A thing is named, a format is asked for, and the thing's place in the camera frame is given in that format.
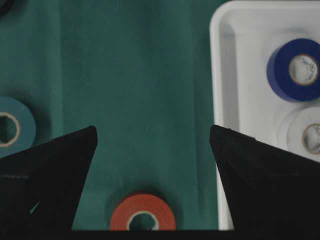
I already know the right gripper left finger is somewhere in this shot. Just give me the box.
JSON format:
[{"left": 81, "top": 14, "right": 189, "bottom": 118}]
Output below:
[{"left": 0, "top": 125, "right": 97, "bottom": 237}]

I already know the green table cloth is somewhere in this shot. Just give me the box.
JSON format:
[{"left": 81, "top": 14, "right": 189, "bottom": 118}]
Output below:
[{"left": 0, "top": 0, "right": 223, "bottom": 230}]

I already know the teal green tape roll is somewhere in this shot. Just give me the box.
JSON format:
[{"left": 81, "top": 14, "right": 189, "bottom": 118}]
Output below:
[{"left": 0, "top": 96, "right": 37, "bottom": 158}]

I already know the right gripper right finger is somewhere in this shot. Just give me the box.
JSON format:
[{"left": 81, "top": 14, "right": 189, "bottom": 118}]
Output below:
[{"left": 209, "top": 125, "right": 320, "bottom": 240}]

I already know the white tape roll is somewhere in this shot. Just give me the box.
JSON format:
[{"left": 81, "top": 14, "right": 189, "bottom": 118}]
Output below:
[{"left": 277, "top": 106, "right": 320, "bottom": 162}]

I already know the white plastic tray case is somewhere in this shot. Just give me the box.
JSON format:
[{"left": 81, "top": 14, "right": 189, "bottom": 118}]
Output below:
[{"left": 209, "top": 0, "right": 320, "bottom": 230}]

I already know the blue tape roll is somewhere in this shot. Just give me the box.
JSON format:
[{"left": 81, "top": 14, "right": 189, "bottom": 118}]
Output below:
[{"left": 266, "top": 38, "right": 320, "bottom": 102}]

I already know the black tape roll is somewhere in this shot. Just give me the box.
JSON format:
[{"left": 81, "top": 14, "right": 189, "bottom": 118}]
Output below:
[{"left": 0, "top": 0, "right": 14, "bottom": 16}]

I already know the red tape roll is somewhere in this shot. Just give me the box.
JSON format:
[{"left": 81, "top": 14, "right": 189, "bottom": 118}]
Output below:
[{"left": 109, "top": 193, "right": 176, "bottom": 231}]

